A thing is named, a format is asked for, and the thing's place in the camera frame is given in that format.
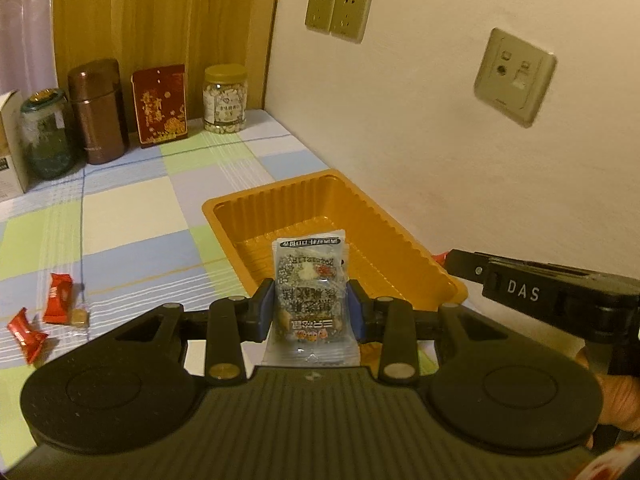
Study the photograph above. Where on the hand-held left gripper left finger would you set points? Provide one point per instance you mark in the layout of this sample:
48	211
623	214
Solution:
265	310

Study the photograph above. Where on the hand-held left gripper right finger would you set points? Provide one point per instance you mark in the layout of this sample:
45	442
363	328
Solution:
356	310

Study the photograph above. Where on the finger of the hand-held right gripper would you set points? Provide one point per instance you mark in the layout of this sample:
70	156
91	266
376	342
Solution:
465	267

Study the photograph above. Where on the clear silver snack packet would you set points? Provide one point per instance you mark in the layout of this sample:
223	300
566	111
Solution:
307	280

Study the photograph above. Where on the orange plastic tray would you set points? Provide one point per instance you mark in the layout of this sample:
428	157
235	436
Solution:
300	205

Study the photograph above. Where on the red candy with white print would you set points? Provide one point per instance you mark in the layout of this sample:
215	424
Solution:
57	297

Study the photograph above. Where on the person's right hand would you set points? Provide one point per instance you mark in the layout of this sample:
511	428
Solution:
620	400

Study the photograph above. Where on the checked tablecloth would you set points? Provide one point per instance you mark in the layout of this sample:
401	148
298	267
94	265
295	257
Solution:
135	220

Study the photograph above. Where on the red and white clothing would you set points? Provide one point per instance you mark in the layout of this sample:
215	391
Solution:
612	462

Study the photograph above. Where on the small tan candy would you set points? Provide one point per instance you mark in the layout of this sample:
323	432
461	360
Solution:
80	317

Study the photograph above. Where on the plastic jar of cashews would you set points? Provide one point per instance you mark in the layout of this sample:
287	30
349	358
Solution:
225	100

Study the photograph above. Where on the red gift box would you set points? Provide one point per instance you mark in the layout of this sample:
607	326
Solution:
160	105

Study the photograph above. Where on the red wrapped candy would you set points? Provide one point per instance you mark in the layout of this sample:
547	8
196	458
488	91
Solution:
27	335

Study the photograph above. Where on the brown metal thermos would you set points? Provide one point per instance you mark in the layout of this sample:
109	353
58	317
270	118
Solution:
97	110

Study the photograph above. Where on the glass jar with dark lid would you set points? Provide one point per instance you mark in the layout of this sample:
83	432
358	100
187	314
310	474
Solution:
47	135

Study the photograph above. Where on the white cardboard box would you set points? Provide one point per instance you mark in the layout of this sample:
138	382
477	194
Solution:
12	145

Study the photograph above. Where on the wooden panel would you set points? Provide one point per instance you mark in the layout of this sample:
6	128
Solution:
165	10

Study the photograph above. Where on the sheer curtain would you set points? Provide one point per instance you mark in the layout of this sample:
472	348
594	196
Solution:
22	20

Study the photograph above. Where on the beige wall data socket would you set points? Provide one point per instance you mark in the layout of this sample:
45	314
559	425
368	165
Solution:
515	77

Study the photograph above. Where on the beige wall power socket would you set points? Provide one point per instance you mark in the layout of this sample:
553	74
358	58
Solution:
320	9
351	15

